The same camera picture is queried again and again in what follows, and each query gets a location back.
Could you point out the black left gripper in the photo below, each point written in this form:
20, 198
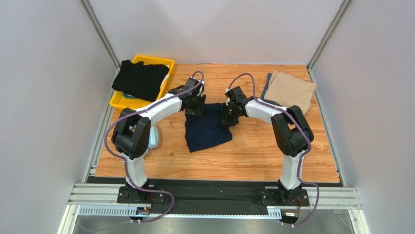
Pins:
198, 111

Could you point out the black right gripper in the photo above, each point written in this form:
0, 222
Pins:
227, 118

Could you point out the navy t shirt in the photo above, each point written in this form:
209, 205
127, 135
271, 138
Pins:
203, 132

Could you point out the light blue headphones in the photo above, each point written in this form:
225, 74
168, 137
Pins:
154, 138

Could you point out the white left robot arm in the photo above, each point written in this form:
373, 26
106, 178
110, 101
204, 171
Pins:
150, 115

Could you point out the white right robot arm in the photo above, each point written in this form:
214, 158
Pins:
291, 130

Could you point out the black t shirt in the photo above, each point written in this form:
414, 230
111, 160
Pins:
140, 80

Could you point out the beige folded t shirt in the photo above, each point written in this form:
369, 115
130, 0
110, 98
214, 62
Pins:
288, 90

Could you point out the teal cloth in bin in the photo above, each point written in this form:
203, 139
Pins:
129, 96

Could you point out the yellow plastic bin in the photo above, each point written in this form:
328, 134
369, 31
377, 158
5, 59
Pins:
119, 102

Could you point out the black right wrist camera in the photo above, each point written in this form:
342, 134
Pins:
236, 95

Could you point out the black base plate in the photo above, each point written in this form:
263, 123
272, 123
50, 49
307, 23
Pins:
211, 197

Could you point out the aluminium frame rail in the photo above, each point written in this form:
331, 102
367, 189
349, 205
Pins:
101, 199

